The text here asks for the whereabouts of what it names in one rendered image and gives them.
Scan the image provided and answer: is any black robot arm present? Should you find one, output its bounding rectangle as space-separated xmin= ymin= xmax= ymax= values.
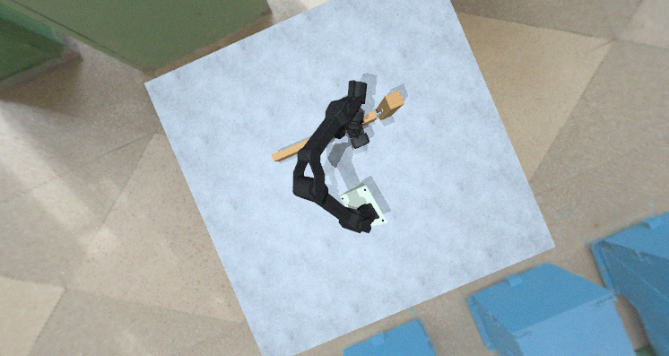
xmin=292 ymin=80 xmax=379 ymax=233

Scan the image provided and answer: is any brown wooden post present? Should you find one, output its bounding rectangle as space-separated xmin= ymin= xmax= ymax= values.
xmin=376 ymin=90 xmax=404 ymax=121

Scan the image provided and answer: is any brown wooden rail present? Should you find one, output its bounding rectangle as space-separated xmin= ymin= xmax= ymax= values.
xmin=272 ymin=111 xmax=381 ymax=161

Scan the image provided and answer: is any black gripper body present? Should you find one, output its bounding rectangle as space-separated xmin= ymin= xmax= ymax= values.
xmin=348 ymin=119 xmax=369 ymax=149

